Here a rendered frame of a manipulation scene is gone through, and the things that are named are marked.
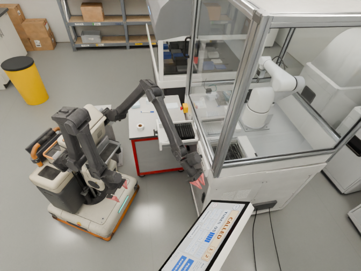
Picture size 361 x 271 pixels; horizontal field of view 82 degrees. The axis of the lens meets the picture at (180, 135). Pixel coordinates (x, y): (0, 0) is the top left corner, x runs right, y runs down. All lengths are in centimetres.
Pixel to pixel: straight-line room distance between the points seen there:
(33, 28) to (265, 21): 524
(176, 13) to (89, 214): 201
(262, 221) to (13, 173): 294
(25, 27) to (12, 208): 390
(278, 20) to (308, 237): 225
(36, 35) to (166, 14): 400
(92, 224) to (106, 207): 18
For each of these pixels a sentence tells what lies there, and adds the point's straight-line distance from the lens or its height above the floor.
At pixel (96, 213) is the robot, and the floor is 28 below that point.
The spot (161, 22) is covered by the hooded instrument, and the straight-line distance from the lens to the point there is 220.
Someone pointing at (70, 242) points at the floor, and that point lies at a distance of 249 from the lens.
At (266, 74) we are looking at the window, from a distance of 103.
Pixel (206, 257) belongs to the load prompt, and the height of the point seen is 116.
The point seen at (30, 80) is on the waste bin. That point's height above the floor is 43.
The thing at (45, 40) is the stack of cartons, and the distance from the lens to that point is 576.
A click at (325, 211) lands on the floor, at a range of 299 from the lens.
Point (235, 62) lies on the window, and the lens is 109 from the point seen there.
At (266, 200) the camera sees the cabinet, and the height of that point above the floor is 36.
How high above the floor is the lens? 221
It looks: 47 degrees down
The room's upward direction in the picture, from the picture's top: 4 degrees clockwise
